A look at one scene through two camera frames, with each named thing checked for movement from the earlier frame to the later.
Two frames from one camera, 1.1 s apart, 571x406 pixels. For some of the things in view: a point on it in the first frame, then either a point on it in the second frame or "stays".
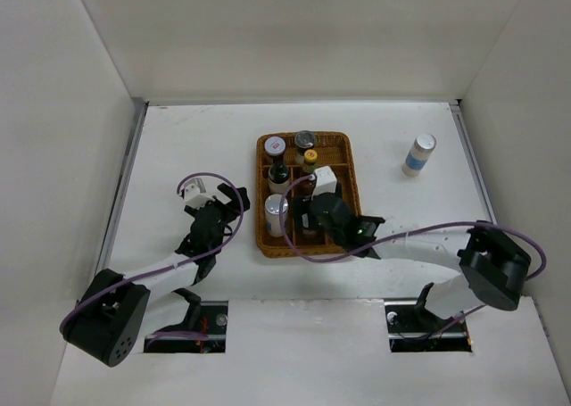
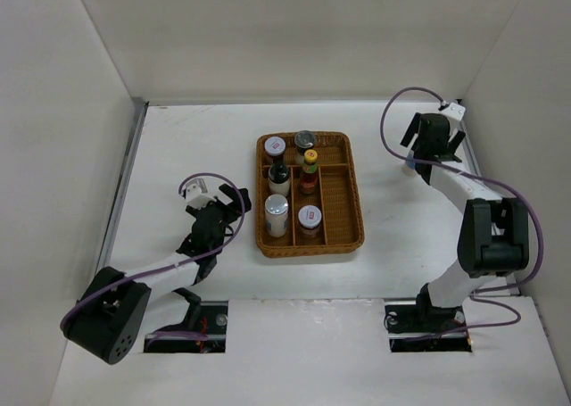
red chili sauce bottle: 308,186 stays
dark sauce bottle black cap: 278,176 stays
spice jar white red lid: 275,145 stays
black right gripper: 303,205 -> 454,144
